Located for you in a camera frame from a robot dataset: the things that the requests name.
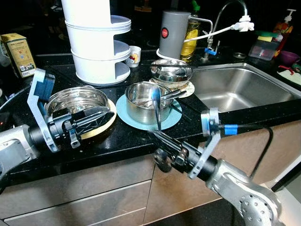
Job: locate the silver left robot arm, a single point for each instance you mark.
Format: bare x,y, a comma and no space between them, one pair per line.
14,146

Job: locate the grey cylindrical water filter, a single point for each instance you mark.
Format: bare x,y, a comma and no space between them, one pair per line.
173,37

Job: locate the yellow tea box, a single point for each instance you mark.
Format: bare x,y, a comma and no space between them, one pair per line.
19,56

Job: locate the white faucet diverter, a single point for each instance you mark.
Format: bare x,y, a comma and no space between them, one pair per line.
244,23

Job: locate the black chopstick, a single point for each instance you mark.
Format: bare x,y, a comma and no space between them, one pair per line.
195,62

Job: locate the chrome gooseneck faucet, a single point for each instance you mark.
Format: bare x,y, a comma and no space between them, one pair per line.
209,49

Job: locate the stainless steel sink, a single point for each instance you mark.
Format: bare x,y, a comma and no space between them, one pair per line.
240,89

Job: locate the clear plastic container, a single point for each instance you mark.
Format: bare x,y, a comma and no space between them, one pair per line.
262,51

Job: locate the yellow dish soap bottle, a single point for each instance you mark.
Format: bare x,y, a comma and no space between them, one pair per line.
190,44

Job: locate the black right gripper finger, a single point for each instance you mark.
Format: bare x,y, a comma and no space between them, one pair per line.
168,140
170,149

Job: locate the yellow round plate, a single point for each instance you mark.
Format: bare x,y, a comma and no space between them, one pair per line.
112,117

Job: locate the white tiered storage rack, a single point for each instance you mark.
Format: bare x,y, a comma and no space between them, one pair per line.
91,47

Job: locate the stainless steel pot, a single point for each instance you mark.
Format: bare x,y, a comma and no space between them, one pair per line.
138,113

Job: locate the light green cloth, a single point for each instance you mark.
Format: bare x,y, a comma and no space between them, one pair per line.
291,77

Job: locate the round metal drain cap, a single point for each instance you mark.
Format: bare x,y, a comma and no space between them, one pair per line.
239,55

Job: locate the stainless steel bowl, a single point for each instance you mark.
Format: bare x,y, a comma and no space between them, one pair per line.
171,75

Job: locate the blue round plate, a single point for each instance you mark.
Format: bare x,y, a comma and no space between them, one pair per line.
123,113

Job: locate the purple cup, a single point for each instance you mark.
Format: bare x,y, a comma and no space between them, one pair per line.
289,57

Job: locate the patterned white plate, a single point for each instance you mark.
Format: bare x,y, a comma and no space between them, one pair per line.
187,89

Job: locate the yellow green sponge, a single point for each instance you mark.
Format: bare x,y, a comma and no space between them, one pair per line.
267,36

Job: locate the grey drawer front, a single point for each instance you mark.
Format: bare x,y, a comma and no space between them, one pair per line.
94,214
70,183

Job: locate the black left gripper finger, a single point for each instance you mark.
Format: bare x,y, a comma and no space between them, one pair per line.
94,127
96,114

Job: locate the white printed mug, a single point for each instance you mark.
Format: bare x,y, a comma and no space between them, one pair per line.
134,56

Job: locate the red pump bottle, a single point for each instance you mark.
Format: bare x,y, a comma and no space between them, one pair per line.
284,30

